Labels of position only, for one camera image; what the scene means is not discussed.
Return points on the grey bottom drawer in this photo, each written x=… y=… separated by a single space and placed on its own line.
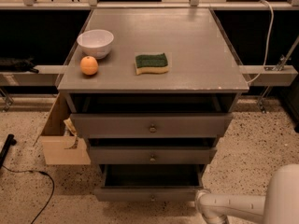
x=149 y=182

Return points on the grey drawer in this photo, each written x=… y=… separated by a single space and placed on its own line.
x=150 y=116
x=149 y=182
x=152 y=150

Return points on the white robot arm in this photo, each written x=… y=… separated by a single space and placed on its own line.
x=280 y=205

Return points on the grey drawer cabinet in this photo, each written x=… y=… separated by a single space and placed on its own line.
x=199 y=60

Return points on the grey top drawer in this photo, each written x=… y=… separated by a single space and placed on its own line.
x=150 y=116

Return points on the grey middle drawer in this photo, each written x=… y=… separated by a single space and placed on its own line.
x=152 y=150

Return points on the green yellow sponge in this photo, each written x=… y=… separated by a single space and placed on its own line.
x=151 y=64

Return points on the orange fruit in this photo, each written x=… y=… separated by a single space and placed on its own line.
x=88 y=65

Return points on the white bowl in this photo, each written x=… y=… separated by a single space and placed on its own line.
x=96 y=43

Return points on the cardboard box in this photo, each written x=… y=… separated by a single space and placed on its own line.
x=60 y=146

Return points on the black bar on floor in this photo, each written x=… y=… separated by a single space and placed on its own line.
x=10 y=141

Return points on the black object on rail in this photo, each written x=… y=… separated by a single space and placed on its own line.
x=17 y=65

